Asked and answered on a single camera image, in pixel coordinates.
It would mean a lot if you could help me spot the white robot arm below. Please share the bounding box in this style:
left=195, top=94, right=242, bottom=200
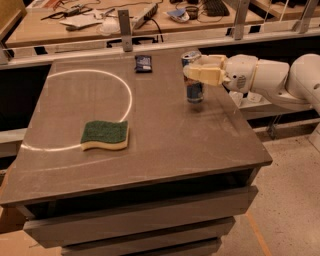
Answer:
left=183, top=54, right=320, bottom=114

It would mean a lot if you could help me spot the green yellow sponge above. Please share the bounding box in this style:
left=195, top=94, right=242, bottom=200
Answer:
left=80, top=121, right=129, bottom=150

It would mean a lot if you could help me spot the bottom grey drawer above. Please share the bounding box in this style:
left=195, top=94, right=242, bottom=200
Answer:
left=125, top=238, right=221, bottom=256

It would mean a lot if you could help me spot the right clear plastic bottle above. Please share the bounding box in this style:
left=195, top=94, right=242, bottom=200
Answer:
left=247, top=92, right=262, bottom=103

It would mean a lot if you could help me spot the black keyboard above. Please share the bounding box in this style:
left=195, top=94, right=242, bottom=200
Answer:
left=202, top=0, right=229, bottom=17

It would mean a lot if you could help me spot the white blue bowl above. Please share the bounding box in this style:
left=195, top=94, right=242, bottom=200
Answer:
left=167, top=8, right=189, bottom=23

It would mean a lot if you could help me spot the left clear plastic bottle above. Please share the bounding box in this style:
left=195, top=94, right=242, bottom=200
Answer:
left=229, top=91, right=243, bottom=107

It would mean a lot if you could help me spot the grey drawer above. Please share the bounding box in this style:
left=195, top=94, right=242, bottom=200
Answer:
left=24, top=186, right=258, bottom=248
left=62, top=217, right=235, bottom=256
left=125, top=238, right=221, bottom=256

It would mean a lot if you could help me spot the metal rail frame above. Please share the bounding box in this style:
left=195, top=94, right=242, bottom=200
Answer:
left=0, top=0, right=320, bottom=70

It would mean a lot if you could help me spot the white round object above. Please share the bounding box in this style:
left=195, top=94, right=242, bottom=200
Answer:
left=100, top=17, right=120, bottom=34

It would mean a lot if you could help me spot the top grey drawer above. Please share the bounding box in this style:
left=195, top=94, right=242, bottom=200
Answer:
left=24, top=186, right=258, bottom=248

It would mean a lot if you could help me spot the white paper sheet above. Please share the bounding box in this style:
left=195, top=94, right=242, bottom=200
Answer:
left=60, top=14, right=103, bottom=27

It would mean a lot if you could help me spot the dark blue snack packet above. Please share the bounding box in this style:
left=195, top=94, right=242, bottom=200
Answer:
left=135, top=55, right=152, bottom=73

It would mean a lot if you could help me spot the clear plastic bottle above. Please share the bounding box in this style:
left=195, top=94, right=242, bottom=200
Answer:
left=229, top=91, right=243, bottom=107
left=247, top=92, right=262, bottom=103

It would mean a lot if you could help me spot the middle grey drawer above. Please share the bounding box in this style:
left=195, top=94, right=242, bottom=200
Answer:
left=62, top=217, right=235, bottom=256

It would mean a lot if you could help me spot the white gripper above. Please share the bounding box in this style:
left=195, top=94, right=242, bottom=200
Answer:
left=183, top=54, right=258, bottom=93

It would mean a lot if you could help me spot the silver blue redbull can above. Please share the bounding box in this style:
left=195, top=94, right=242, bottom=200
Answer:
left=181, top=51, right=204, bottom=104

